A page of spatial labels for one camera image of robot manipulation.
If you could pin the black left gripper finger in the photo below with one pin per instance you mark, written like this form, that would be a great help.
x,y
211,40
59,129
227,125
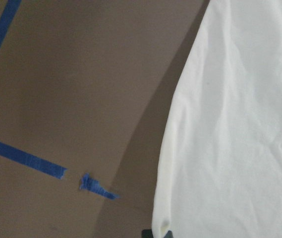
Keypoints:
x,y
147,233

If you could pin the cream long-sleeve cat shirt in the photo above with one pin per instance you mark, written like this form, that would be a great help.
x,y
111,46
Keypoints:
x,y
220,164

